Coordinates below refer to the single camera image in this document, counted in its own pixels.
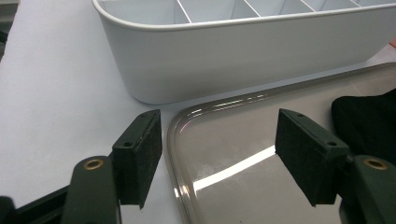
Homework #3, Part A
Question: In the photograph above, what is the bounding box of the black sock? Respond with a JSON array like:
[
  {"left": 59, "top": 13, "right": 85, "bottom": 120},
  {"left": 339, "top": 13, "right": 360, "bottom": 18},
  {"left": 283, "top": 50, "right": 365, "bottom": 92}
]
[{"left": 331, "top": 88, "right": 396, "bottom": 166}]

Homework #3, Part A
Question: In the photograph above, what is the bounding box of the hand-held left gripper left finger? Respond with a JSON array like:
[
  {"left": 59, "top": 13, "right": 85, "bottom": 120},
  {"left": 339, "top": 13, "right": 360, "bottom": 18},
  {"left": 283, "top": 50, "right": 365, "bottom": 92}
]
[{"left": 60, "top": 108, "right": 163, "bottom": 224}]

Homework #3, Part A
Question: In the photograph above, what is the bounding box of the grey translucent box lid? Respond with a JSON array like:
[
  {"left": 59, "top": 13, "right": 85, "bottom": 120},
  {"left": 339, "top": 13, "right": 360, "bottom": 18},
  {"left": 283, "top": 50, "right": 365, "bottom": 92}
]
[{"left": 163, "top": 62, "right": 396, "bottom": 224}]

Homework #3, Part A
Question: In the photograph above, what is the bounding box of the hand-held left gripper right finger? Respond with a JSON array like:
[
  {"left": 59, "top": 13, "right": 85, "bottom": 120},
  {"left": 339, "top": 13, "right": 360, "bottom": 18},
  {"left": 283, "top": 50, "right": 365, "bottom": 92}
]
[{"left": 275, "top": 107, "right": 396, "bottom": 224}]

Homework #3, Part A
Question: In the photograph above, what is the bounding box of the white divided storage box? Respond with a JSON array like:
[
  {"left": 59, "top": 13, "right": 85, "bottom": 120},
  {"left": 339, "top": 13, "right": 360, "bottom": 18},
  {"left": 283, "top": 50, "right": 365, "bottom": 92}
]
[{"left": 92, "top": 0, "right": 396, "bottom": 105}]

